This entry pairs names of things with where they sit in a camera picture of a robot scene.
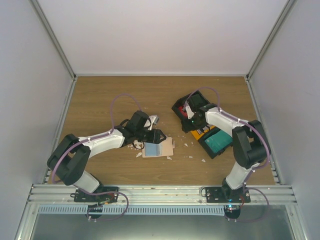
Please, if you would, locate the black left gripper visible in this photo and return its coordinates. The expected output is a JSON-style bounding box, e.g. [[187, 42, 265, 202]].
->
[[135, 128, 167, 145]]

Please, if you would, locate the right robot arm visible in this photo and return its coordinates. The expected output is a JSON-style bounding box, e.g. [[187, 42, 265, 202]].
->
[[178, 90, 271, 203]]

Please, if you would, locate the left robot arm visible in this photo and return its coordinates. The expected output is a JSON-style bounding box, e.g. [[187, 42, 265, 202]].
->
[[47, 110, 167, 202]]

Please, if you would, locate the white striped card stack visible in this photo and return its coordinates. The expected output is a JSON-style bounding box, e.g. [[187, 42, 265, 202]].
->
[[196, 127, 210, 135]]

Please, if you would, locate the red white card stack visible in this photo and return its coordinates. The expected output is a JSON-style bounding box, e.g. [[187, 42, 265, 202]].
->
[[178, 106, 188, 118]]

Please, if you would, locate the black bin with red cards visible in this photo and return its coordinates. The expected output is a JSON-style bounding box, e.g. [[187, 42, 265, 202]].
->
[[171, 90, 210, 124]]

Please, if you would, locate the black bin with teal cards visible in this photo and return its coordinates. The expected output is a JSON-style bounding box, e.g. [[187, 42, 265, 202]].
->
[[198, 127, 233, 159]]

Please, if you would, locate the teal card stack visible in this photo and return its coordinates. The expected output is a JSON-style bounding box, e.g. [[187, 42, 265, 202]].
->
[[204, 130, 233, 154]]

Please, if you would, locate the yellow storage bin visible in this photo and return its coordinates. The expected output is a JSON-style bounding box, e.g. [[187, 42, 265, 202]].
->
[[191, 125, 215, 141]]

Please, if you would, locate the right circuit board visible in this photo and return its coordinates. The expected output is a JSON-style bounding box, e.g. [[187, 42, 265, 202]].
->
[[223, 204, 241, 222]]

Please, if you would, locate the circuit board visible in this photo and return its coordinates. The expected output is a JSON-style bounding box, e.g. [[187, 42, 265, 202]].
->
[[85, 204, 103, 222], [223, 204, 241, 222]]

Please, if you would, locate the left circuit board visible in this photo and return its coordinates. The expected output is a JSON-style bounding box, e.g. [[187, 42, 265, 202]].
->
[[85, 204, 103, 222]]

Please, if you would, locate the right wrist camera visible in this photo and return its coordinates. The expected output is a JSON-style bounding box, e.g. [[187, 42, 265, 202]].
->
[[183, 103, 195, 120]]

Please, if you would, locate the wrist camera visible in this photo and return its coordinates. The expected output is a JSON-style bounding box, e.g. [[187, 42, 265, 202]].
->
[[183, 103, 195, 120], [147, 115, 159, 131]]

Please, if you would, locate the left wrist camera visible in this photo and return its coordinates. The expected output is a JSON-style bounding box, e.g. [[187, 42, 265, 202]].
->
[[147, 115, 159, 131]]

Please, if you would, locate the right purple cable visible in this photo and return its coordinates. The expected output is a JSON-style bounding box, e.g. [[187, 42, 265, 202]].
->
[[183, 86, 272, 222]]

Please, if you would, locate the purple cable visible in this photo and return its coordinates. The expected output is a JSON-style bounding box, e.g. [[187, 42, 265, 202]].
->
[[183, 86, 272, 222], [51, 93, 145, 185]]

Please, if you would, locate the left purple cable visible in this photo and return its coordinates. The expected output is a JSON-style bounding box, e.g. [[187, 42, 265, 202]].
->
[[51, 93, 145, 185]]

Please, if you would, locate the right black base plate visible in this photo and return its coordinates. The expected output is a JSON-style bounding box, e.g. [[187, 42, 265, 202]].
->
[[204, 186, 251, 204]]

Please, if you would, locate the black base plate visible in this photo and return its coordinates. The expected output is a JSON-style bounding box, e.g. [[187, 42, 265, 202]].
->
[[70, 186, 119, 204], [204, 186, 251, 204]]

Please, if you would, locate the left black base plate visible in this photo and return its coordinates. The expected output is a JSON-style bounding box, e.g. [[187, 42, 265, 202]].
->
[[70, 186, 119, 204]]

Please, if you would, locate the aluminium front rail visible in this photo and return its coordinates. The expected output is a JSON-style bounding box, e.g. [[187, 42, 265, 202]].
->
[[27, 184, 298, 206]]

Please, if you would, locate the grey slotted cable duct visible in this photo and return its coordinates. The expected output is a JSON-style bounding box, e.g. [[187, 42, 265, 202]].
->
[[38, 204, 225, 216]]

